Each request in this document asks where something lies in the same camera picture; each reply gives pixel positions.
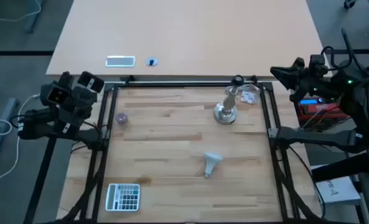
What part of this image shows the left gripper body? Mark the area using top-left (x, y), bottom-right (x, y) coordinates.
top-left (55, 71), bottom-right (105, 138)

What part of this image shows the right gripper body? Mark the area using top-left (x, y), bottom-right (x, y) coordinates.
top-left (290, 54), bottom-right (330, 104)

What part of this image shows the silver table lamp base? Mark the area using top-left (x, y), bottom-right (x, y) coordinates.
top-left (213, 74), bottom-right (245, 126)

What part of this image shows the white reflector lightbulb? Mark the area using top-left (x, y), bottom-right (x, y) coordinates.
top-left (203, 151), bottom-right (224, 179)

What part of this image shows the red device with blue display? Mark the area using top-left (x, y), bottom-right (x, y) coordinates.
top-left (297, 96), bottom-right (350, 128)

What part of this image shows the crumpled plastic wrapper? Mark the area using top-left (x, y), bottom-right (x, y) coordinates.
top-left (233, 83), bottom-right (262, 105)

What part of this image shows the silver smartphone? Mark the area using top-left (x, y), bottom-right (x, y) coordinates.
top-left (105, 55), bottom-right (136, 68)

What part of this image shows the grey desk leg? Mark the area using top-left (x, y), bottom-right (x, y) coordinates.
top-left (24, 0), bottom-right (45, 34)

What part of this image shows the black stand bar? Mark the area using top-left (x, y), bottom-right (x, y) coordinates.
top-left (311, 152), bottom-right (369, 183)

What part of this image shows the white desk calculator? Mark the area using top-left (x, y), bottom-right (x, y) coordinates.
top-left (105, 183), bottom-right (141, 213)

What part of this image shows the large beige desk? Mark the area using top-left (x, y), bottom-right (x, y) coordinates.
top-left (45, 0), bottom-right (334, 78)

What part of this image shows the white printed cardboard box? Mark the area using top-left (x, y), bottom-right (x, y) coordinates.
top-left (310, 164), bottom-right (362, 205)

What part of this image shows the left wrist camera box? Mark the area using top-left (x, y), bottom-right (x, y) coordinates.
top-left (40, 82), bottom-right (72, 106)

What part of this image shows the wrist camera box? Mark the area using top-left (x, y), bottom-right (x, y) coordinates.
top-left (40, 82), bottom-right (72, 106)
top-left (308, 54), bottom-right (327, 75)

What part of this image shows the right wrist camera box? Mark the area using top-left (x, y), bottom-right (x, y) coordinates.
top-left (308, 54), bottom-right (327, 75)

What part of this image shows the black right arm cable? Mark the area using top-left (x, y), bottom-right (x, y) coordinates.
top-left (320, 27), bottom-right (369, 73)

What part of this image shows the black aluminium table frame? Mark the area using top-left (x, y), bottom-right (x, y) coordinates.
top-left (56, 76), bottom-right (325, 224)

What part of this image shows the thin white floor cable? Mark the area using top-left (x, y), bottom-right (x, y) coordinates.
top-left (0, 0), bottom-right (42, 23)

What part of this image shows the black power cable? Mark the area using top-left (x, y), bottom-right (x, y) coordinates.
top-left (288, 144), bottom-right (327, 219)

